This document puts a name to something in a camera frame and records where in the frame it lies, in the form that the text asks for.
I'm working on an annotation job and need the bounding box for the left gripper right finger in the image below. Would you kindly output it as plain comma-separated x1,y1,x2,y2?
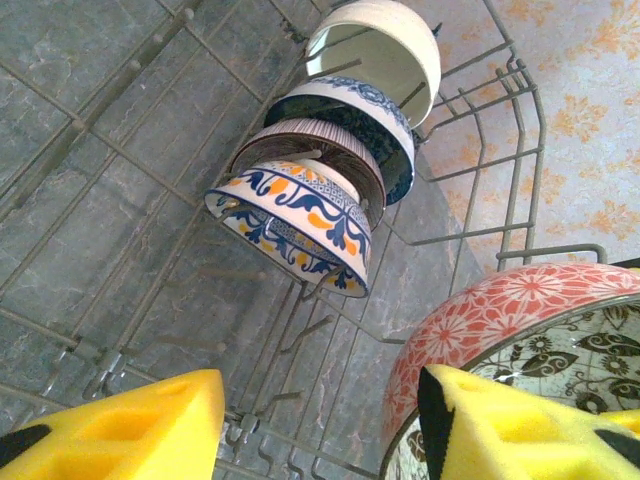
418,363,640,480

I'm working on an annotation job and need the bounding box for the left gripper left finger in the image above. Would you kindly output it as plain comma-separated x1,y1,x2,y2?
0,368,226,480

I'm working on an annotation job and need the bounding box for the grey wire dish rack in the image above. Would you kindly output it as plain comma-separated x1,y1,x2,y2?
0,0,609,480

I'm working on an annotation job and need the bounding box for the blue orange patterned bowl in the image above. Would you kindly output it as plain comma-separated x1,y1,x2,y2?
203,158,374,300

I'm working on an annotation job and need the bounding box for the purple striped bowl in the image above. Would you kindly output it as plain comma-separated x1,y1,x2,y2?
230,117,387,231

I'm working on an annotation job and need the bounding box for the blue floral white bowl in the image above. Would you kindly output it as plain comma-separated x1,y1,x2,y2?
263,74,417,205

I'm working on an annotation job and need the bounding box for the plain cream white bowl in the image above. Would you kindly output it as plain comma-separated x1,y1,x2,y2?
303,0,442,129

